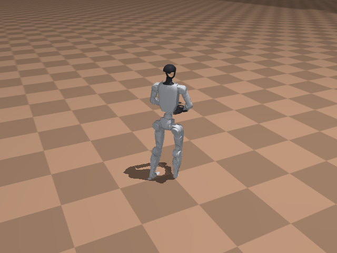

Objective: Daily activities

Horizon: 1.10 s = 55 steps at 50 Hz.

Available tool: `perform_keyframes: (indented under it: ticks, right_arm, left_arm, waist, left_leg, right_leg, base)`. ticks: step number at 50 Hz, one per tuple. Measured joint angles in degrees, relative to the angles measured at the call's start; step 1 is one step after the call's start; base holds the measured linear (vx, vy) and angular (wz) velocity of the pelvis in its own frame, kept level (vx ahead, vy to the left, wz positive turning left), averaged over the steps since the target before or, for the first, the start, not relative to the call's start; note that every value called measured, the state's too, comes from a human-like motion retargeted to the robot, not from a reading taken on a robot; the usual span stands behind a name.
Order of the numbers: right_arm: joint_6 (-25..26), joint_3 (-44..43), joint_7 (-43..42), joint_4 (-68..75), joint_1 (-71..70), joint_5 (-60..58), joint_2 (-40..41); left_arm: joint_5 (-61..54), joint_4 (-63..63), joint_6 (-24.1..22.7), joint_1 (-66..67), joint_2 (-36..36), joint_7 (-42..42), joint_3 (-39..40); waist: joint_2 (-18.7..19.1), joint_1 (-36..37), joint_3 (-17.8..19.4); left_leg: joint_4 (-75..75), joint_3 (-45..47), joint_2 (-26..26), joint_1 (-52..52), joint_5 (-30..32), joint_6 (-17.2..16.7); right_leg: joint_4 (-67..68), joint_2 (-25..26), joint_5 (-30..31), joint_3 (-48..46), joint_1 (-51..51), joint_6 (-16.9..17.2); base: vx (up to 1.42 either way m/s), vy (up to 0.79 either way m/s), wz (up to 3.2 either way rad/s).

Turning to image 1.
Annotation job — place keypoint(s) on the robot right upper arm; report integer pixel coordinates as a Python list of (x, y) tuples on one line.
[(182, 89)]

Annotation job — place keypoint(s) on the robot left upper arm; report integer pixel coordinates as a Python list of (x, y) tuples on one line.
[(154, 92)]

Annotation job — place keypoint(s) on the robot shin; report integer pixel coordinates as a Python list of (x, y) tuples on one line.
[(154, 163), (177, 163)]

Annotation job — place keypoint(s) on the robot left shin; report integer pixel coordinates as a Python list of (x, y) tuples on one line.
[(154, 163)]

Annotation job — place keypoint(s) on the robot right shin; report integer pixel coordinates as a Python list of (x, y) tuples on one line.
[(177, 163)]

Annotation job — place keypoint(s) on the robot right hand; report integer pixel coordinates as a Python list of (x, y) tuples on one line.
[(179, 110)]

